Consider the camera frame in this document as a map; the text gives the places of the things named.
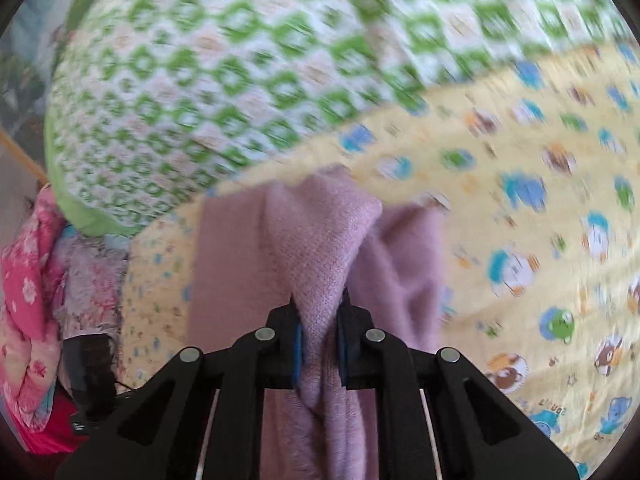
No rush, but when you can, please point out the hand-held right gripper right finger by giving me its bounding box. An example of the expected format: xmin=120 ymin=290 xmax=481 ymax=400
xmin=336 ymin=296 xmax=581 ymax=480

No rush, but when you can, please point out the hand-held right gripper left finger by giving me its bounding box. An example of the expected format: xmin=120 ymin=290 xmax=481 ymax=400
xmin=54 ymin=296 xmax=303 ymax=480

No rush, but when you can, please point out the purple knit sweater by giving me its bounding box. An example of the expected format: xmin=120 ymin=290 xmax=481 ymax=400
xmin=187 ymin=162 xmax=448 ymax=480

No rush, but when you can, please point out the red cloth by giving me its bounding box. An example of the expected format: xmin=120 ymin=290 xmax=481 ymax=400
xmin=25 ymin=390 xmax=91 ymax=453

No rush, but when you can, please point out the pale floral blanket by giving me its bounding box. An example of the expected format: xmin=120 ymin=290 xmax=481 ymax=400
xmin=50 ymin=225 xmax=133 ymax=341

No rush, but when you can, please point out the pink floral blanket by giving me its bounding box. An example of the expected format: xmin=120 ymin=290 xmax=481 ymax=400
xmin=0 ymin=185 xmax=71 ymax=433

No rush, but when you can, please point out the yellow cartoon bed sheet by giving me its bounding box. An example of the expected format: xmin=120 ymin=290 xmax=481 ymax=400
xmin=120 ymin=42 xmax=640 ymax=480

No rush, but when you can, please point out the green checked quilt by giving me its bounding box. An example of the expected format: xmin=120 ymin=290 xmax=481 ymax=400
xmin=44 ymin=0 xmax=640 ymax=238

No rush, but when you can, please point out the landscape wall painting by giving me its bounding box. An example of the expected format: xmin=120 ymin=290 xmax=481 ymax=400
xmin=0 ymin=0 xmax=101 ymax=181

